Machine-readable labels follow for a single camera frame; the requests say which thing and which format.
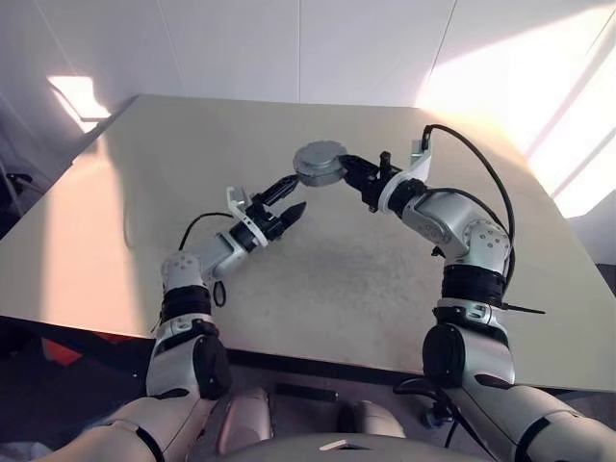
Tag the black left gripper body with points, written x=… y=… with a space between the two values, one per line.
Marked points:
x=264 y=217

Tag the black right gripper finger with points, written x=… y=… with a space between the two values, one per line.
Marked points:
x=355 y=161
x=352 y=182

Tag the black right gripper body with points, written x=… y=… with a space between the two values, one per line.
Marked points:
x=371 y=182

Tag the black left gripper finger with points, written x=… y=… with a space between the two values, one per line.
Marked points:
x=281 y=187
x=293 y=214

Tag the grey round motor housing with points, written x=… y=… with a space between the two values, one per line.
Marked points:
x=318 y=163

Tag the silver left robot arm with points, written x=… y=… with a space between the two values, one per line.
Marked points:
x=183 y=269

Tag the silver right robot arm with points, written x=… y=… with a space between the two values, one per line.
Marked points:
x=447 y=216

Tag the short black bar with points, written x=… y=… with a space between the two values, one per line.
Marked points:
x=305 y=391

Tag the silver robot torso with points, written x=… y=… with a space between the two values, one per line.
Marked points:
x=337 y=446

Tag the black caster wheel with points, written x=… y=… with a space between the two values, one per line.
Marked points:
x=431 y=417

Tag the red object under table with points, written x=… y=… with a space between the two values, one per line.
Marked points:
x=60 y=353

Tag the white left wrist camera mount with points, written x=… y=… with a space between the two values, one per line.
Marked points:
x=237 y=197

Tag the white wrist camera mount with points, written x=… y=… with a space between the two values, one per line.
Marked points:
x=237 y=197
x=419 y=161

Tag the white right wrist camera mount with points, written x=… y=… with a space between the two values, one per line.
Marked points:
x=419 y=161

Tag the black table frame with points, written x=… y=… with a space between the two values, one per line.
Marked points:
x=313 y=364

